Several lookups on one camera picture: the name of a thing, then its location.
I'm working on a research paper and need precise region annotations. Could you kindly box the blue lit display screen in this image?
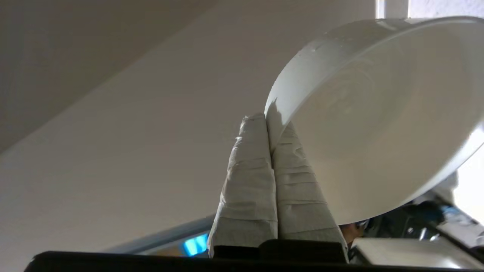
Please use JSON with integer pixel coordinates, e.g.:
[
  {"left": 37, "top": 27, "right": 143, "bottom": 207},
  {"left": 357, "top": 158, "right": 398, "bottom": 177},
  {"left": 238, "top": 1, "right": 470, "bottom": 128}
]
[{"left": 183, "top": 233, "right": 209, "bottom": 256}]

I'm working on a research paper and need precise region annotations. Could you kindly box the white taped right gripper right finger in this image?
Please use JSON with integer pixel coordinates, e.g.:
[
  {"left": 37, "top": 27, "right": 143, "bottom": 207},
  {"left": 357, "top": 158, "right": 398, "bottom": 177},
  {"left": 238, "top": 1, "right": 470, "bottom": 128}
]
[{"left": 269, "top": 121, "right": 349, "bottom": 262}]

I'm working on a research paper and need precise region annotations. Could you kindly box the white shallow bowl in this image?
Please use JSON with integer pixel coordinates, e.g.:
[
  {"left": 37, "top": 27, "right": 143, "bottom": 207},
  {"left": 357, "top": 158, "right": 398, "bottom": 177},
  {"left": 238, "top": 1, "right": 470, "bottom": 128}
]
[{"left": 265, "top": 16, "right": 484, "bottom": 226}]

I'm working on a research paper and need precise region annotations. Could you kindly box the light gray flat box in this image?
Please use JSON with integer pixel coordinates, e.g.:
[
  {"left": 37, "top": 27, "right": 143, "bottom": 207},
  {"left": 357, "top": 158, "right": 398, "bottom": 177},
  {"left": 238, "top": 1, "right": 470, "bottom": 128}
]
[{"left": 348, "top": 237, "right": 484, "bottom": 269}]

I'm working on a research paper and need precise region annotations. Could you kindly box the black equipment pile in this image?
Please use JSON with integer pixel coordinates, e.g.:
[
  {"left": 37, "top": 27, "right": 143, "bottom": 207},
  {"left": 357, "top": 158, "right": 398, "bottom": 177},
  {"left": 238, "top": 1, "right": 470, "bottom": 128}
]
[{"left": 369, "top": 200, "right": 456, "bottom": 241}]

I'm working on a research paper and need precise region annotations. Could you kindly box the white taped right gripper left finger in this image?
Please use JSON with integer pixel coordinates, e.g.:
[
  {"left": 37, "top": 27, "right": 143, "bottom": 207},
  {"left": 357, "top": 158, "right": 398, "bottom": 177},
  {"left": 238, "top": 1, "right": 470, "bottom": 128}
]
[{"left": 207, "top": 113, "right": 279, "bottom": 258}]

